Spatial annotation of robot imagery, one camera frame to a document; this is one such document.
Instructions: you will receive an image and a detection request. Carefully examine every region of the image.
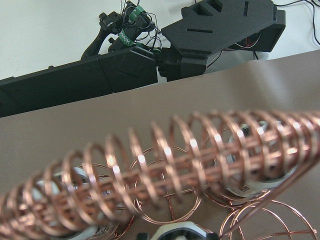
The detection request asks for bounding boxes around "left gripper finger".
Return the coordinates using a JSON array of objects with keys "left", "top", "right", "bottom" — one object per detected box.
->
[{"left": 206, "top": 232, "right": 218, "bottom": 240}]

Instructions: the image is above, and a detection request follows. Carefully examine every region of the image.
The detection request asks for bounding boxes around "black cables background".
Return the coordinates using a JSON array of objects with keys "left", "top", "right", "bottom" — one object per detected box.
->
[{"left": 274, "top": 0, "right": 320, "bottom": 46}]

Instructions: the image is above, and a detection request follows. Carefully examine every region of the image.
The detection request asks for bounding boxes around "tea bottle white cap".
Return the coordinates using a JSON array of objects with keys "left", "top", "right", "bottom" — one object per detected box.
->
[{"left": 151, "top": 221, "right": 207, "bottom": 240}]

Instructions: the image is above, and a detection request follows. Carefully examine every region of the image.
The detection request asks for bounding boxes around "copper wire bottle rack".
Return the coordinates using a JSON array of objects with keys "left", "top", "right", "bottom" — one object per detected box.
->
[{"left": 0, "top": 110, "right": 320, "bottom": 238}]

